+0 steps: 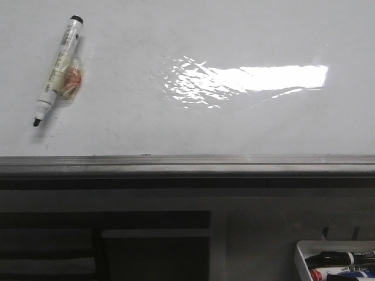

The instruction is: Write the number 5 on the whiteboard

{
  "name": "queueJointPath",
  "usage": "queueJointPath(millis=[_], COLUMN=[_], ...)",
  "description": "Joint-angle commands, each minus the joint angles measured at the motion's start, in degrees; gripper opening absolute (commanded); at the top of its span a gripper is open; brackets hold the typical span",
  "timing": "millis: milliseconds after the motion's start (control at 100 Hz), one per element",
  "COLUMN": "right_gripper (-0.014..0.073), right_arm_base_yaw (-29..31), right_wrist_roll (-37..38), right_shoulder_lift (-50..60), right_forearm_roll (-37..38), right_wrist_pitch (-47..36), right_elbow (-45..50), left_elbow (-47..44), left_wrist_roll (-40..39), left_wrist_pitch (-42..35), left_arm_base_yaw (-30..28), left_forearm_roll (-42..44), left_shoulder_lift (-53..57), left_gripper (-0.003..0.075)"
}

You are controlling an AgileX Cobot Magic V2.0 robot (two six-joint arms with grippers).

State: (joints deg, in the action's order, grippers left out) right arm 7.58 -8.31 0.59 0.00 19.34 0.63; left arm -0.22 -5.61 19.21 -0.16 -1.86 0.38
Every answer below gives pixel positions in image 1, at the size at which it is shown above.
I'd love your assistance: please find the white black-tipped whiteboard marker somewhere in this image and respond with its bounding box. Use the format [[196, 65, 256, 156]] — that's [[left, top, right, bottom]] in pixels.
[[33, 15, 84, 127]]

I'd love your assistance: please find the white whiteboard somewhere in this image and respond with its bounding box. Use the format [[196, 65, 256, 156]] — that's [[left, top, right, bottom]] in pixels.
[[1, 1, 374, 156]]

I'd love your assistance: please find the white marker tray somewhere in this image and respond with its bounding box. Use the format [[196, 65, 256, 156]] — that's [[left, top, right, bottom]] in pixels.
[[294, 240, 374, 280]]

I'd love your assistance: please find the left black tray hook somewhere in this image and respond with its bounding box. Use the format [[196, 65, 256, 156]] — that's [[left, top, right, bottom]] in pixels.
[[321, 227, 329, 241]]

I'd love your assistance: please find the black tray hook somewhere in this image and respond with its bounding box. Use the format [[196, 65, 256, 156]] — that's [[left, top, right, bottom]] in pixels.
[[352, 226, 360, 241], [321, 227, 329, 241]]

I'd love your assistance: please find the black marker in tray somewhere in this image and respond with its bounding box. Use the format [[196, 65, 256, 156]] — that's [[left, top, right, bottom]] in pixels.
[[305, 251, 374, 269]]

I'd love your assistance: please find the red marker in tray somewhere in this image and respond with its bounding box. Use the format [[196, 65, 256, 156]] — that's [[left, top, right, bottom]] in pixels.
[[309, 265, 374, 280]]

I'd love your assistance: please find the right black tray hook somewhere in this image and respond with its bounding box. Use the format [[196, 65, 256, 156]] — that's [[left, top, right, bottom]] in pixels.
[[352, 226, 360, 241]]

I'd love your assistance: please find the blue marker in tray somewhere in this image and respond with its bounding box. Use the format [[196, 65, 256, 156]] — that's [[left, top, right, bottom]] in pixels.
[[326, 270, 374, 281]]

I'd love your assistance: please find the grey aluminium whiteboard frame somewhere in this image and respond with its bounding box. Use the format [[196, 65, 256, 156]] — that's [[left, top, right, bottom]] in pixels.
[[1, 155, 374, 180]]

